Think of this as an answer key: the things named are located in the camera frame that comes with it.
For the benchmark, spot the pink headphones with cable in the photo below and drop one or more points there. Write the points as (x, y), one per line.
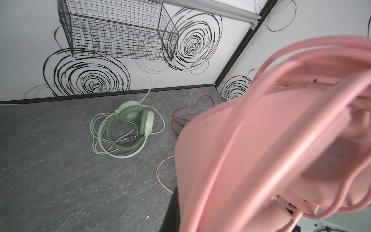
(296, 144)

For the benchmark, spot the black wire basket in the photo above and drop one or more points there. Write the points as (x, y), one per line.
(122, 29)

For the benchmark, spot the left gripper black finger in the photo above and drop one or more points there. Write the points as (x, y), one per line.
(171, 221)

